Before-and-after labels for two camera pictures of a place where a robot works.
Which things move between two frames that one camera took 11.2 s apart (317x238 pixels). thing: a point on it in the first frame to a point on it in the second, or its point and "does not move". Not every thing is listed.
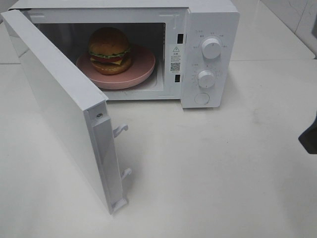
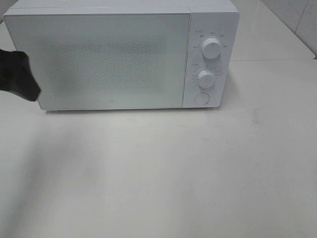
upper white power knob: x=211 y=48 does not move
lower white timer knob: x=206 y=79 does not move
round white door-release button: x=201 y=98 does not move
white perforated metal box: x=80 y=111 to x=105 y=61
